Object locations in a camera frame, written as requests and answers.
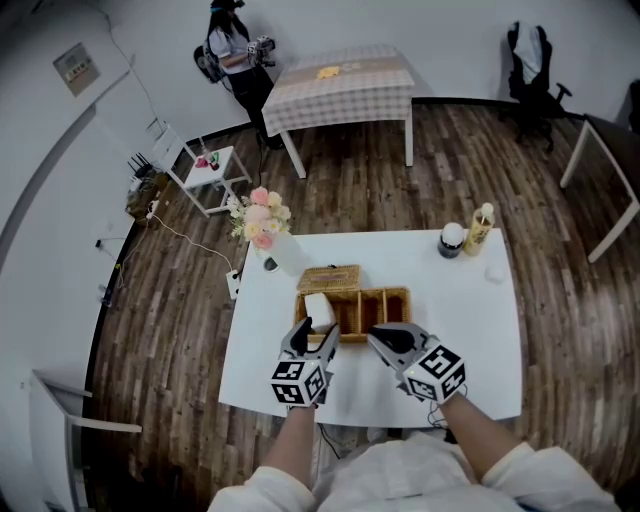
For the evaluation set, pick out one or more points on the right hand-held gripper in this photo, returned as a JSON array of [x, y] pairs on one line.
[[435, 372]]

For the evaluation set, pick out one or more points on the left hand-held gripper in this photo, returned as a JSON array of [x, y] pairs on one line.
[[297, 382]]

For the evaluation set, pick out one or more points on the person's left forearm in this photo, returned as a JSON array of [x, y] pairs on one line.
[[292, 445]]

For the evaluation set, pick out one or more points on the person's right forearm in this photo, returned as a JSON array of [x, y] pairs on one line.
[[475, 435]]

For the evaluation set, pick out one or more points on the wicker divided basket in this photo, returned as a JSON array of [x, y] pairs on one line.
[[372, 312]]

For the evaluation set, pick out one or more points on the wicker box lid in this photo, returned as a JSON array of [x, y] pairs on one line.
[[329, 278]]

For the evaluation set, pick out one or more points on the small black round cup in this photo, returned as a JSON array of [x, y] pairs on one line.
[[271, 264]]

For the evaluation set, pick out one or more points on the white power strip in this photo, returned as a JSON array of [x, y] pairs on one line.
[[233, 284]]

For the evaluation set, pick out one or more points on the dark jar white lid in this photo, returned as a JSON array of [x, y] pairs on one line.
[[451, 240]]

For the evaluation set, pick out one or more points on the small white cap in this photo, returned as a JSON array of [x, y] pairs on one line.
[[495, 274]]

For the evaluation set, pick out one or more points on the pink flower bouquet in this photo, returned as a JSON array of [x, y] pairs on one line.
[[260, 217]]

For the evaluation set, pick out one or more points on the person's white jacket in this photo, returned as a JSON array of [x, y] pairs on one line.
[[400, 480]]

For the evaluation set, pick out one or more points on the yellow drink bottle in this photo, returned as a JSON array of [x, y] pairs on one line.
[[477, 235]]

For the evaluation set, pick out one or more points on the small white side table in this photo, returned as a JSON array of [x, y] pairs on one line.
[[215, 172]]

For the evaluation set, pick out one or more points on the red green toy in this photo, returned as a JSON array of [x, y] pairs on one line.
[[214, 161]]

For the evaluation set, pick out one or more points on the pink toy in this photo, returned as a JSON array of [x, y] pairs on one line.
[[201, 163]]

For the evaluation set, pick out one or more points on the brown cardboard box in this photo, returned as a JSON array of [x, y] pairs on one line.
[[142, 195]]

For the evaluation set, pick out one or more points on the black router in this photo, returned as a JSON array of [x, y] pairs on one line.
[[140, 170]]

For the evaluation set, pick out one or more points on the white chair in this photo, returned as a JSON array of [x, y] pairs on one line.
[[167, 145]]

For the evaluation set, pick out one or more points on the checkered cloth table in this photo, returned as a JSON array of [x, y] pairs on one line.
[[340, 95]]

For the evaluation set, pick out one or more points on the yellow cloth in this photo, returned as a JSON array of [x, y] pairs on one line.
[[328, 73]]

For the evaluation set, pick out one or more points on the black office chair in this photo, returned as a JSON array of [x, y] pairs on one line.
[[535, 95]]

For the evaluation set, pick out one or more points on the white garment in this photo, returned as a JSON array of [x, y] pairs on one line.
[[529, 50]]

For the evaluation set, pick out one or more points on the white frame furniture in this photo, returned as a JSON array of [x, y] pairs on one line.
[[55, 400]]

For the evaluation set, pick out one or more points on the wall notice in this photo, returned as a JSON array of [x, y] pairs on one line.
[[76, 69]]

